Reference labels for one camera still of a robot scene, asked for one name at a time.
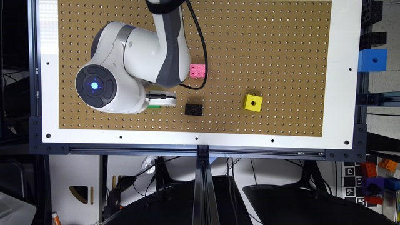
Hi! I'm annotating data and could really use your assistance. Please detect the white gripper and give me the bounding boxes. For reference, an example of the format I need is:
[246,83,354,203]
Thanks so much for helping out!
[145,90,177,107]

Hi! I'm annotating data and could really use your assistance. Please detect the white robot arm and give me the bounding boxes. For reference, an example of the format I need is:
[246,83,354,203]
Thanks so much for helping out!
[75,1,190,114]

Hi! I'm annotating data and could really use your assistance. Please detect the black studded block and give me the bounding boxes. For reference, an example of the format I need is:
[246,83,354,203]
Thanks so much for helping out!
[184,103,203,116]

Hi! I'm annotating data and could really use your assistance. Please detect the pink studded block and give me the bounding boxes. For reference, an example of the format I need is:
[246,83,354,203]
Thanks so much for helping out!
[189,64,206,79]

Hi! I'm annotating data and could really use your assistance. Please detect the yellow block with hole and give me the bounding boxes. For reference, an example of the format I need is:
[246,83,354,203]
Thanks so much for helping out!
[244,94,263,112]

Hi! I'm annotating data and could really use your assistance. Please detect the blue block with hole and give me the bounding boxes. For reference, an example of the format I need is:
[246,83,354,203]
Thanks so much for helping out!
[357,49,388,72]

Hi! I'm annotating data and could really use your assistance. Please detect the purple block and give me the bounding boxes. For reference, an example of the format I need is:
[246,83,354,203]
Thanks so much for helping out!
[362,176,385,195]

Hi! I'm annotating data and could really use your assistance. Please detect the red block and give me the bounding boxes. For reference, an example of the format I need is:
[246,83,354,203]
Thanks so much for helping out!
[364,195,383,205]

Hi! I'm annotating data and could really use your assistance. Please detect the light orange studded block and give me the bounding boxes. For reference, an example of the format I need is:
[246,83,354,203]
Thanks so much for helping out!
[378,159,398,172]

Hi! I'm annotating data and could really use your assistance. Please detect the brown pegboard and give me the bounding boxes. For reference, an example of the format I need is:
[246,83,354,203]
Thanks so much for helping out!
[57,0,333,137]

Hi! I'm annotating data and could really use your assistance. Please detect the black office chair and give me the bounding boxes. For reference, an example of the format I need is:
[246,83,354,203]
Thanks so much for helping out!
[243,185,396,225]
[104,175,252,225]

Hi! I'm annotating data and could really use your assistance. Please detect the black office chair right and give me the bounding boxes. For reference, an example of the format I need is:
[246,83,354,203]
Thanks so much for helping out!
[243,185,396,225]

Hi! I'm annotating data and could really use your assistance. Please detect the black white marker sheet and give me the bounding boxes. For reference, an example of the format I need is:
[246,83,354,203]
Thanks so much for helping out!
[341,162,367,206]

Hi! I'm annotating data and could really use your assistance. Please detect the black stacked blocks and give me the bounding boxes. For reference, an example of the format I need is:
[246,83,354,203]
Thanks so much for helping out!
[359,0,387,51]

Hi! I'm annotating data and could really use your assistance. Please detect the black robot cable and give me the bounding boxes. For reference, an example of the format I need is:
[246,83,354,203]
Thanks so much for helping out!
[178,0,209,91]

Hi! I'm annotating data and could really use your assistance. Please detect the dark aluminium table frame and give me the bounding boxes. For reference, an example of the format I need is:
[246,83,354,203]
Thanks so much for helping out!
[27,0,400,225]

